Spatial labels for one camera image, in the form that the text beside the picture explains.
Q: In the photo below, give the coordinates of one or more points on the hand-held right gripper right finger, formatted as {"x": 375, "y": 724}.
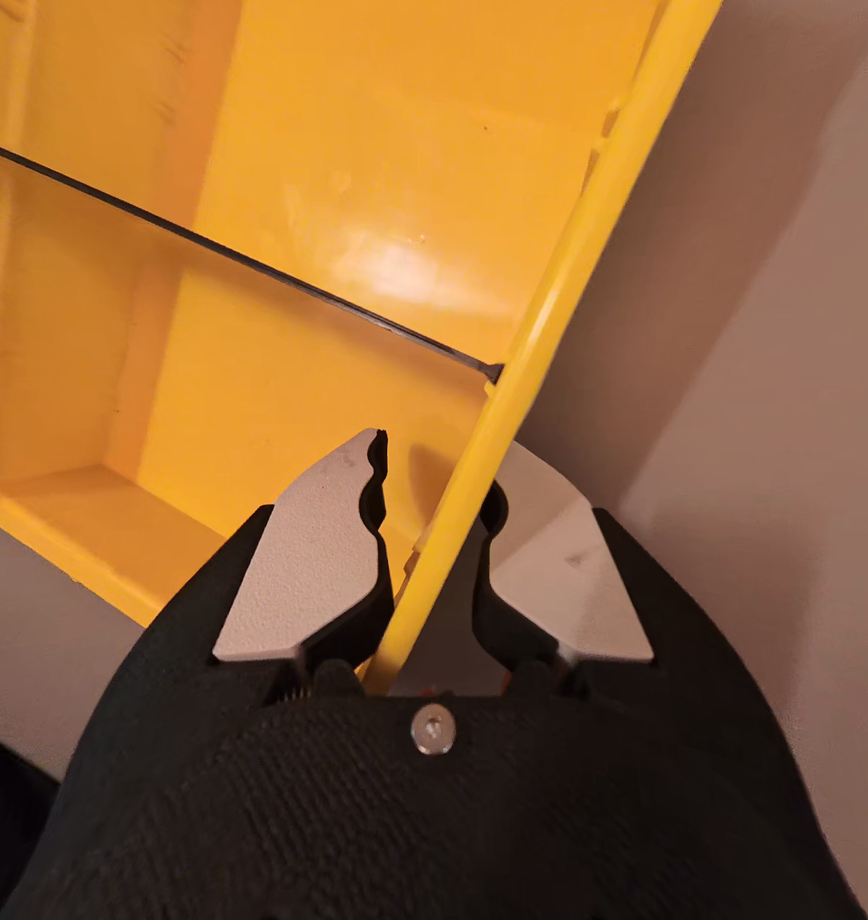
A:
{"x": 570, "y": 575}

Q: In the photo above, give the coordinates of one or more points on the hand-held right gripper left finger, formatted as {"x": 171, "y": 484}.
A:
{"x": 312, "y": 560}

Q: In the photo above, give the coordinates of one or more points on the yellow plastic bin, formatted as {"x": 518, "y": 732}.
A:
{"x": 369, "y": 144}

